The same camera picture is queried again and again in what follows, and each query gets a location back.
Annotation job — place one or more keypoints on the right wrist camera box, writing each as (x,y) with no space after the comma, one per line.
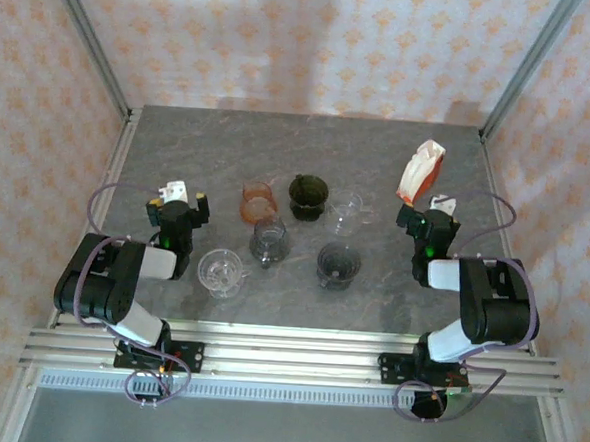
(443,205)

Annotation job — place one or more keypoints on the aluminium table side rail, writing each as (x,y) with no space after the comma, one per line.
(120,145)
(489,168)

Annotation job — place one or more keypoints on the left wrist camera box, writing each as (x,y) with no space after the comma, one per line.
(174,191)

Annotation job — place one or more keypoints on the aluminium frame post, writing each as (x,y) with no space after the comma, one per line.
(96,48)
(527,70)

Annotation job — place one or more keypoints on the orange coffee filter box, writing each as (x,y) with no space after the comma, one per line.
(418,173)

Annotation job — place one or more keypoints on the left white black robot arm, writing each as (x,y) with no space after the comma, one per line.
(101,279)

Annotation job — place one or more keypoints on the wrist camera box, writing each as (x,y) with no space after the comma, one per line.
(443,205)
(174,191)

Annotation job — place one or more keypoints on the green circuit board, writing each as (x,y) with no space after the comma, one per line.
(459,399)

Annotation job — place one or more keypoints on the aluminium frame leg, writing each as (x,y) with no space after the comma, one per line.
(13,409)
(559,437)

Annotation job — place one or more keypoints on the dark grey dripper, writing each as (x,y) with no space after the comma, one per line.
(338,264)

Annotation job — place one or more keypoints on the clear dripper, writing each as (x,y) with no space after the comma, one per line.
(219,271)

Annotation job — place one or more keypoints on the dark green dripper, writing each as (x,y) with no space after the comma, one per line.
(306,194)

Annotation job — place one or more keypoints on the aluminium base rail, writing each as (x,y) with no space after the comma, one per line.
(292,356)

